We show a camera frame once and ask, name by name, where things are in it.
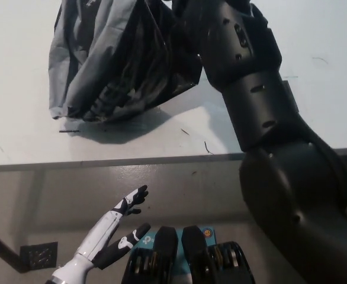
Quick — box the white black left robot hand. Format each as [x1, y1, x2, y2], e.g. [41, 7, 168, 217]
[75, 185, 152, 270]

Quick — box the black grey plastic bag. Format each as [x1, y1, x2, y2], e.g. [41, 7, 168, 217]
[49, 0, 204, 122]

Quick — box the black perforated floor plate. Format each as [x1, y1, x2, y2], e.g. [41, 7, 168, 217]
[20, 241, 58, 272]

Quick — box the black slanted table leg bar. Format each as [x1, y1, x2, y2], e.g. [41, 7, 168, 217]
[0, 224, 26, 273]

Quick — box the black tape patch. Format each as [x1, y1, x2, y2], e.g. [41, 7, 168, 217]
[281, 79, 300, 114]

